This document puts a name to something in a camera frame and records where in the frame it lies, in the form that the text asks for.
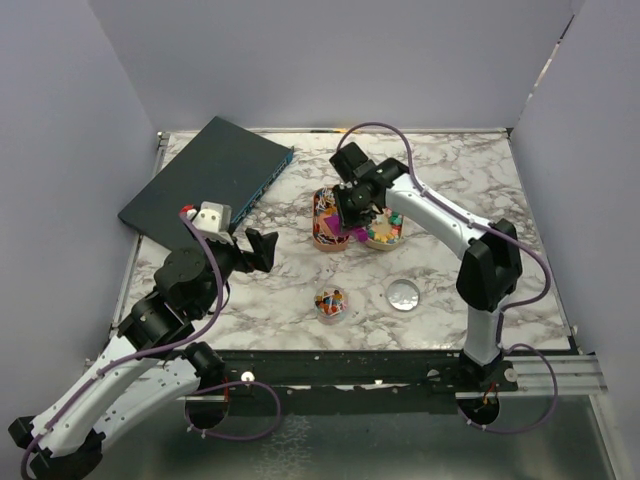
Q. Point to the black mounting rail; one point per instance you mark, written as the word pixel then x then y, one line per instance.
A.
pixel 308 382

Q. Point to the silver round jar lid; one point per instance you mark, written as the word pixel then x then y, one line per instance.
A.
pixel 403 295

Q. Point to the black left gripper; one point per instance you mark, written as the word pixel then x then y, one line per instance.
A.
pixel 263 246

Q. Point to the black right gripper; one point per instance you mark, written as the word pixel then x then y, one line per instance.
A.
pixel 349 220

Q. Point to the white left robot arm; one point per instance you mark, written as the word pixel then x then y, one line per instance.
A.
pixel 155 357

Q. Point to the beige tray of star candies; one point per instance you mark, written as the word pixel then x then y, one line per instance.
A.
pixel 385 232

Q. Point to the pink tray of lollipops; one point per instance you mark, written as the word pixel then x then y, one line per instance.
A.
pixel 323 209

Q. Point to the clear plastic jar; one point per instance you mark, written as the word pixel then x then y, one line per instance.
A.
pixel 331 304

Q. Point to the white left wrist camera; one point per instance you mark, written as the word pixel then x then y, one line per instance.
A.
pixel 213 222

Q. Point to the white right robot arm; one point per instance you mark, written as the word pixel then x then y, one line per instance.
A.
pixel 490 263

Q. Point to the purple plastic scoop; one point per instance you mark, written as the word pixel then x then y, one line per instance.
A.
pixel 334 224

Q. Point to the dark teal network switch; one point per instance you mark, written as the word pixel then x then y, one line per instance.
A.
pixel 224 164

